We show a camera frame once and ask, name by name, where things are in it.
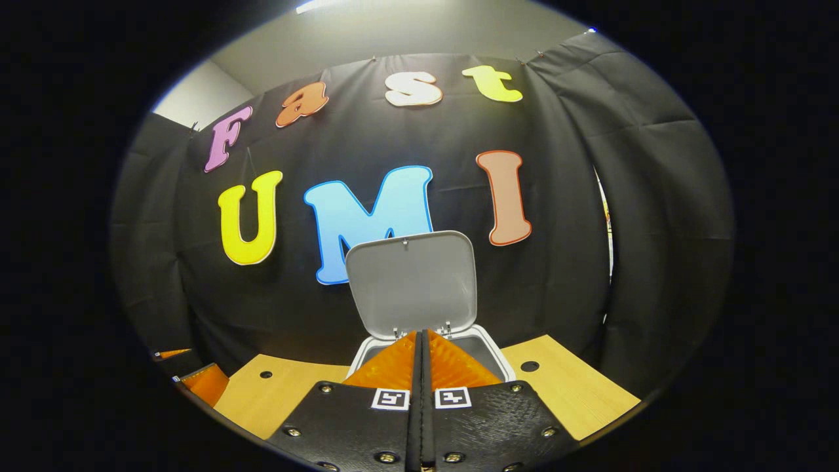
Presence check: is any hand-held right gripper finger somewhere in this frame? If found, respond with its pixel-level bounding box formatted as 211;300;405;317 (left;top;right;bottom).
265;331;421;472
421;329;581;472

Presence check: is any white desktop garbage bin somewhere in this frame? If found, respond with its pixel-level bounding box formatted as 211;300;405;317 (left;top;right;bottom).
344;229;517;384

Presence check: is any wooden desktop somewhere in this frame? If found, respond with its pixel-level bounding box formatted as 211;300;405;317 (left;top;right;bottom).
213;334;642;472

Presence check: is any black backdrop cloth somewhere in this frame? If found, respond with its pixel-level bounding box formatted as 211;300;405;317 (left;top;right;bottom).
108;29;735;401

